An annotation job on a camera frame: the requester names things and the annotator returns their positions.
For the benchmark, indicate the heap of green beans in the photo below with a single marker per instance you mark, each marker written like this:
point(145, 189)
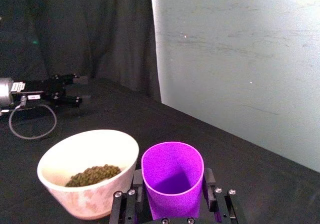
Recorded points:
point(93, 175)

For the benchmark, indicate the black table cloth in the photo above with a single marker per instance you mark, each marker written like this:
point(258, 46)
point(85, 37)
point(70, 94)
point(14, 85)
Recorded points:
point(175, 124)

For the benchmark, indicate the pale wall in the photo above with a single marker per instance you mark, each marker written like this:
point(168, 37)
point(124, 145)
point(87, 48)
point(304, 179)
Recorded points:
point(237, 59)

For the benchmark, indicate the white ceramic bowl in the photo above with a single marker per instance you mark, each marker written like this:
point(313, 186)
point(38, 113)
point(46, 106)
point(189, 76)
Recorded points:
point(82, 149)

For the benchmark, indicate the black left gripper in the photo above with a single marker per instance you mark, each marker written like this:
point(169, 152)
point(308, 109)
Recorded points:
point(32, 89)

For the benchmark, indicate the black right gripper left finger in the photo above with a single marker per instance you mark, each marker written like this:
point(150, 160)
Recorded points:
point(125, 206)

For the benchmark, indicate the black curtain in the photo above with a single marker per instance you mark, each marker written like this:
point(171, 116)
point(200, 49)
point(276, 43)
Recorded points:
point(75, 29)

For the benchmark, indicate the purple plastic cup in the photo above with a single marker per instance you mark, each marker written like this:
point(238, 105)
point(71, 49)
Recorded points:
point(172, 174)

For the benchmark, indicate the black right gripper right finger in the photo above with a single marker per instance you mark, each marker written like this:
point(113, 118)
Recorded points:
point(220, 204)

